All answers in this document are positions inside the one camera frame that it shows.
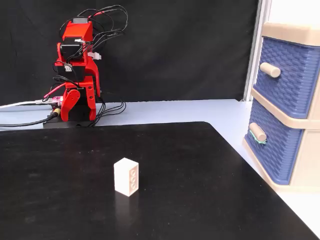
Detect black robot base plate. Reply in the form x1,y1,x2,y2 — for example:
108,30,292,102
42,113,97,129

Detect white cable connector clip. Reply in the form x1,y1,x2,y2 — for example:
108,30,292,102
87,51,103,61

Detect white toy brick block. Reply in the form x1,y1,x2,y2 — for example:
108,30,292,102
113,157,140,198

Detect blue drawer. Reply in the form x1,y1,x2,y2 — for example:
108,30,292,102
244,99,306,186

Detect blue woven drawer plain handle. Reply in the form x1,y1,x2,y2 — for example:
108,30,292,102
252,36,320,120

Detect green rubber band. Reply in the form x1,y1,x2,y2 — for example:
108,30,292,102
248,129,268,146

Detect white USB cable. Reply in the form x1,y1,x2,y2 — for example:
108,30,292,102
0,99,55,109

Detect black power cable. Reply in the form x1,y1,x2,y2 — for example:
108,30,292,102
0,107,62,128

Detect pink lit controller board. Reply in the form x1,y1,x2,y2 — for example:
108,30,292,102
48,95,63,106

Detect black rectangular table mat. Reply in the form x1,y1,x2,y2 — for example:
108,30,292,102
0,121,320,240

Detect red wire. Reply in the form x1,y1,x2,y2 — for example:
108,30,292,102
43,82,67,102

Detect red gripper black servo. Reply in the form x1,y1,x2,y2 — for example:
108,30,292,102
53,55,101,122

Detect beige plastic drawer cabinet frame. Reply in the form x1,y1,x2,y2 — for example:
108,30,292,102
241,21,320,193

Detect black servo cable bundle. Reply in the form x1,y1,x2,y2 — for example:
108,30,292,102
87,92,126,127
59,4,130,66

